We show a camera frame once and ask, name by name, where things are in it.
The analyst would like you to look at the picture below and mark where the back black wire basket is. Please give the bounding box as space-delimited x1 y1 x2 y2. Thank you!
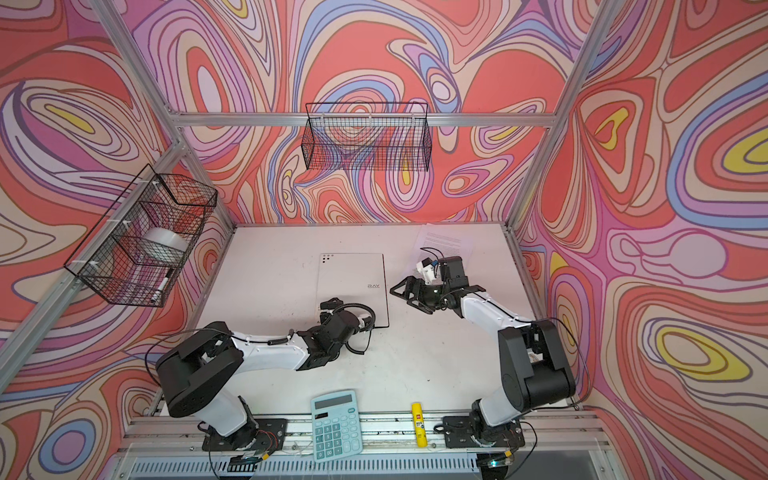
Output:
301 101 432 172

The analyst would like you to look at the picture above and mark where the black wire basket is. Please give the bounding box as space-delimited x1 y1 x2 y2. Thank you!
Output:
301 101 432 172
64 165 218 308

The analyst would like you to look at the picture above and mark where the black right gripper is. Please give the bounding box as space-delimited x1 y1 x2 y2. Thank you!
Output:
390 276 450 313

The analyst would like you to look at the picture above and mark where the black marker in basket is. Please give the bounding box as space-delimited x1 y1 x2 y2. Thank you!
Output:
151 270 173 306

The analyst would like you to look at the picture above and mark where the printed paper sheet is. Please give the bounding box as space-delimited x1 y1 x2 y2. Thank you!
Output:
408 224 477 267

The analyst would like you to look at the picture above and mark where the teal calculator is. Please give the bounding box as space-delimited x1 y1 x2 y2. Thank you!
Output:
311 390 363 463

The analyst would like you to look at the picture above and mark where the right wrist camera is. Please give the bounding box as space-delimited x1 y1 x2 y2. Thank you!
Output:
416 258 440 285

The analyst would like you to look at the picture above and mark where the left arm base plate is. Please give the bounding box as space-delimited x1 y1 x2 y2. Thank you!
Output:
202 417 288 453

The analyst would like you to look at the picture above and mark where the left black wire basket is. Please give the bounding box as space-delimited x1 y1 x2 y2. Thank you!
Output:
64 165 218 308

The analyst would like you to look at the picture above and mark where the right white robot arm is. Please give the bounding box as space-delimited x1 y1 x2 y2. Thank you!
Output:
389 256 576 433

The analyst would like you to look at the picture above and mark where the yellow glue stick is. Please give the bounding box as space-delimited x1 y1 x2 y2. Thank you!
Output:
411 402 428 448

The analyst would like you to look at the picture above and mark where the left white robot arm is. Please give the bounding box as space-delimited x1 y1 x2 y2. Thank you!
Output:
155 303 376 438

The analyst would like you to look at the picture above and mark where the black file folder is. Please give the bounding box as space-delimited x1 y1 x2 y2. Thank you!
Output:
316 253 390 329

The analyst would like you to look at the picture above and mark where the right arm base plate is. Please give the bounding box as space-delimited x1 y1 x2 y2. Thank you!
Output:
434 414 526 451

